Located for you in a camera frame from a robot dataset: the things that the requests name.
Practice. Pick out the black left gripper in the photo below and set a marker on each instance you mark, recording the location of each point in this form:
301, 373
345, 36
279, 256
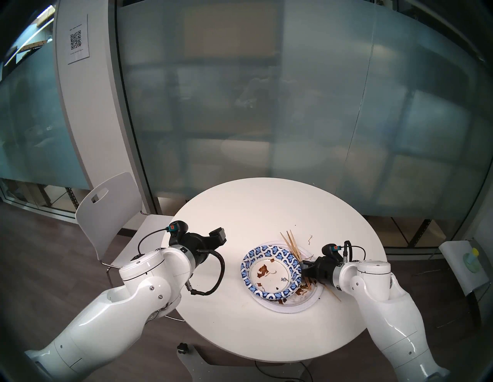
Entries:
194, 246

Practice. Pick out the white QR code sign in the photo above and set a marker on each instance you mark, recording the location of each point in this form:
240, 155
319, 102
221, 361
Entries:
77, 54

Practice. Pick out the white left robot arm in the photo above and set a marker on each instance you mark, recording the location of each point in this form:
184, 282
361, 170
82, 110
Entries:
115, 308

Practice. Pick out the white paper plate with leftovers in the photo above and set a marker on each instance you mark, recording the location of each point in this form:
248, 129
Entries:
314, 296

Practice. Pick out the wooden chopstick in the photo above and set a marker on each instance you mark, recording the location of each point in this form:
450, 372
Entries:
287, 241

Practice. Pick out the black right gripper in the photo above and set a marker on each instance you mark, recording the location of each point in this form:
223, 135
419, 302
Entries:
325, 269

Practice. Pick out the black star knob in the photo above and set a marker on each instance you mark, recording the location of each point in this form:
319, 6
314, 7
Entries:
183, 348

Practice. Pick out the yellow capped green bottle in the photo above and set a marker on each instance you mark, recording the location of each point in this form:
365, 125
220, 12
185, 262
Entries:
472, 262

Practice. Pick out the brown leafy scrap pieces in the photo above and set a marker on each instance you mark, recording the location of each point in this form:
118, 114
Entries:
264, 270

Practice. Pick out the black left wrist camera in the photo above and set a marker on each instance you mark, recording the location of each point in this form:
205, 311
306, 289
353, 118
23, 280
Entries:
177, 229

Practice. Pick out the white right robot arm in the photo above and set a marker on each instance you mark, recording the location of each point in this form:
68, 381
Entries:
385, 308

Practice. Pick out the black perforated shelf post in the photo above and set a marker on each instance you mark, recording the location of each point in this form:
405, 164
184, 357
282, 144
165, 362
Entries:
72, 198
420, 232

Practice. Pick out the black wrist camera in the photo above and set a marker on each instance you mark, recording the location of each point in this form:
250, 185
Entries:
331, 250
177, 229

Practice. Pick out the wooden chopsticks pair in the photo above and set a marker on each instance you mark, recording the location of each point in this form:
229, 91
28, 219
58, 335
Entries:
295, 240
292, 242
297, 254

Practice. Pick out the grey chair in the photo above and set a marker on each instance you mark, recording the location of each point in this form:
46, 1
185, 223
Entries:
454, 265

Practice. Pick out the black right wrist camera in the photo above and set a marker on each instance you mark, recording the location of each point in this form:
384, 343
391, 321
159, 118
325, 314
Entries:
331, 250

